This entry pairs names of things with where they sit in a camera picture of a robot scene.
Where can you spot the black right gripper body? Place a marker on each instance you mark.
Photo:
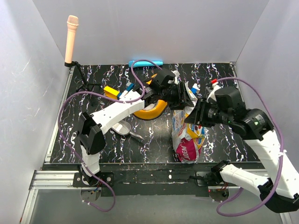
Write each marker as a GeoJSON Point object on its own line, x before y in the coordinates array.
{"type": "Point", "coordinates": [213, 115]}

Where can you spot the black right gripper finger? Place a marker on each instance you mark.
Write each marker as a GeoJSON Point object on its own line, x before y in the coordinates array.
{"type": "Point", "coordinates": [205, 125]}
{"type": "Point", "coordinates": [195, 117]}

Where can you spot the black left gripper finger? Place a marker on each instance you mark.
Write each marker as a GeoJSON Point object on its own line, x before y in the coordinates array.
{"type": "Point", "coordinates": [185, 99]}
{"type": "Point", "coordinates": [181, 87]}

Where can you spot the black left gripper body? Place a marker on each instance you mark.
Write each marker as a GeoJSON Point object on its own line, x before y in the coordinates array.
{"type": "Point", "coordinates": [172, 96]}

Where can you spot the pink white pet food bag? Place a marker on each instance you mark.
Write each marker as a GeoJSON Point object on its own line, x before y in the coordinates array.
{"type": "Point", "coordinates": [187, 139]}

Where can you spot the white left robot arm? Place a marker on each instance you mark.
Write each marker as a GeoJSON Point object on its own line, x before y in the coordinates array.
{"type": "Point", "coordinates": [93, 127]}

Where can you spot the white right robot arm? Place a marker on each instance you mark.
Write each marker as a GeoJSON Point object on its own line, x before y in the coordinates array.
{"type": "Point", "coordinates": [279, 191]}

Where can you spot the yellow double pet bowl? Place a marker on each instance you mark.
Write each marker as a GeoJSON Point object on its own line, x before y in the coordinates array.
{"type": "Point", "coordinates": [153, 107]}

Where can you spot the blue toy brick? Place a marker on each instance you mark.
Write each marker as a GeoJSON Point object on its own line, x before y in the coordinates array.
{"type": "Point", "coordinates": [195, 90]}

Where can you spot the cyan flashlight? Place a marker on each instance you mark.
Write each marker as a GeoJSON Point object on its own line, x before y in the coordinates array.
{"type": "Point", "coordinates": [144, 63]}

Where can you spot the blue beige brick stack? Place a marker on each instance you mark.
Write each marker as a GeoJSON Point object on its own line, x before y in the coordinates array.
{"type": "Point", "coordinates": [129, 87]}

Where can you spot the yellow toy brick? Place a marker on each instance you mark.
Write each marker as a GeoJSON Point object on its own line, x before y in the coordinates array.
{"type": "Point", "coordinates": [111, 93]}

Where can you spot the silver metal scoop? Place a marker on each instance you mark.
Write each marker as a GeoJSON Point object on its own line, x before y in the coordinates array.
{"type": "Point", "coordinates": [124, 128]}

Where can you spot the pink microphone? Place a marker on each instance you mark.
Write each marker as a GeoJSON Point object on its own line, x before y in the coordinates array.
{"type": "Point", "coordinates": [72, 25]}

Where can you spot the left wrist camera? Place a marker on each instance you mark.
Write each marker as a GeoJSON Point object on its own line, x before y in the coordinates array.
{"type": "Point", "coordinates": [162, 80]}

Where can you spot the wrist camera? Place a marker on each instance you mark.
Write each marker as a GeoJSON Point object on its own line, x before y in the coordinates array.
{"type": "Point", "coordinates": [162, 80]}
{"type": "Point", "coordinates": [225, 95]}

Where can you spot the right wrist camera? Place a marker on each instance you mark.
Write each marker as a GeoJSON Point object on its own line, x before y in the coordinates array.
{"type": "Point", "coordinates": [225, 95]}

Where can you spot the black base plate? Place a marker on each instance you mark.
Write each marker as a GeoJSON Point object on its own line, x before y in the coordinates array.
{"type": "Point", "coordinates": [148, 179]}

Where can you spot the aluminium frame rail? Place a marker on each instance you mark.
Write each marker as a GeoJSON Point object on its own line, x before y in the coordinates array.
{"type": "Point", "coordinates": [40, 138]}

